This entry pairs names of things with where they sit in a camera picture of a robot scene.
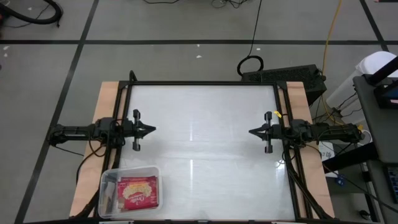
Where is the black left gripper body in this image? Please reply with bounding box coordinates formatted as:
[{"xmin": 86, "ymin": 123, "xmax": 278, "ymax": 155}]
[{"xmin": 124, "ymin": 109, "xmax": 141, "ymax": 152}]

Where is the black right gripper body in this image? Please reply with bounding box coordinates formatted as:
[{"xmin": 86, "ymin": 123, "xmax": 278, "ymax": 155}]
[{"xmin": 264, "ymin": 111, "xmax": 282, "ymax": 154}]

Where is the red Orville popcorn bag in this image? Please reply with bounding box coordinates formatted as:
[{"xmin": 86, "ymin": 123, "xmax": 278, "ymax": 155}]
[{"xmin": 116, "ymin": 175, "xmax": 160, "ymax": 212}]

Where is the clear plastic bin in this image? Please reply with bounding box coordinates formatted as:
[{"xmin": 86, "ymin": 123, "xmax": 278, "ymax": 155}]
[{"xmin": 98, "ymin": 166, "xmax": 163, "ymax": 219}]

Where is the light wooden base board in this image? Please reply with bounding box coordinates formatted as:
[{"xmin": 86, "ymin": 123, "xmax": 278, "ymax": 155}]
[{"xmin": 68, "ymin": 80, "xmax": 336, "ymax": 218}]

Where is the white paper label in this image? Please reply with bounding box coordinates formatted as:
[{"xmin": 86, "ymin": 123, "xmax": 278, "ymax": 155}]
[{"xmin": 317, "ymin": 141, "xmax": 336, "ymax": 162}]

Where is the black desk support bar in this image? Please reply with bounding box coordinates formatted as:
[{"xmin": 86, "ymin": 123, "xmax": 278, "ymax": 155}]
[{"xmin": 322, "ymin": 142, "xmax": 379, "ymax": 171}]

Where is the dark grey desk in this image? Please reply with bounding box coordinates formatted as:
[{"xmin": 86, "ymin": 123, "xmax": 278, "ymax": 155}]
[{"xmin": 353, "ymin": 73, "xmax": 398, "ymax": 166}]

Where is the black screen with blue display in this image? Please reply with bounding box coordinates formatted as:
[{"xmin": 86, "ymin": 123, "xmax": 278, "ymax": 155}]
[{"xmin": 373, "ymin": 83, "xmax": 398, "ymax": 110}]

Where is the white plastic drum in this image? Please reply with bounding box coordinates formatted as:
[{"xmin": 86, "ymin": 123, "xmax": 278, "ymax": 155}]
[{"xmin": 325, "ymin": 50, "xmax": 398, "ymax": 125}]

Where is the black keyboard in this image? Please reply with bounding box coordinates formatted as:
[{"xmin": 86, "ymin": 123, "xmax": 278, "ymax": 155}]
[{"xmin": 387, "ymin": 166, "xmax": 398, "ymax": 205}]

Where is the black cable with loop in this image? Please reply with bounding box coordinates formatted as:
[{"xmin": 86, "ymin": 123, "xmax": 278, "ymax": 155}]
[{"xmin": 236, "ymin": 0, "xmax": 265, "ymax": 78}]

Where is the black aluminium table frame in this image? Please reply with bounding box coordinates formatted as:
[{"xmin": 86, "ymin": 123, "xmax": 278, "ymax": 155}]
[{"xmin": 73, "ymin": 70, "xmax": 335, "ymax": 224}]

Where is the white cable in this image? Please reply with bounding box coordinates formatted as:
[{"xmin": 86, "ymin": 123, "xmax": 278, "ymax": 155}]
[{"xmin": 362, "ymin": 129, "xmax": 373, "ymax": 147}]

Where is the yellow hanging cable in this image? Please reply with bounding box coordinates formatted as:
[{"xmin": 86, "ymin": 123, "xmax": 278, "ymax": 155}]
[{"xmin": 321, "ymin": 0, "xmax": 343, "ymax": 125}]

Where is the black floor cable bundle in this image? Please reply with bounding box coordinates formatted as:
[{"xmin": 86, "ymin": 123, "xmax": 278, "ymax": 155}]
[{"xmin": 210, "ymin": 0, "xmax": 250, "ymax": 9}]

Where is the black vacuum hose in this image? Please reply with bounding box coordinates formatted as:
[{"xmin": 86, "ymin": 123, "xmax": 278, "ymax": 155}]
[{"xmin": 0, "ymin": 0, "xmax": 64, "ymax": 28}]

